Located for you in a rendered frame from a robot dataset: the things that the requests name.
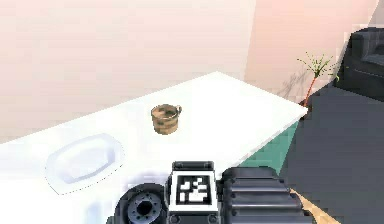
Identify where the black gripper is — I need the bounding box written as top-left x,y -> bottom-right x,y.
106,182 -> 169,224

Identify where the white plate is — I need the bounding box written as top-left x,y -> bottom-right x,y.
44,132 -> 126,196

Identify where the brown mug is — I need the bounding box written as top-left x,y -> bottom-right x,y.
150,103 -> 183,136

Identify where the white table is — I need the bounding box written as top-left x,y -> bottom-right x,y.
0,70 -> 309,224

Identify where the green house plant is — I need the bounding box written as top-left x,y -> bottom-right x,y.
296,51 -> 340,108

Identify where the dark grey sofa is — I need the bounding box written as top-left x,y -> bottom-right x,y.
334,26 -> 384,103

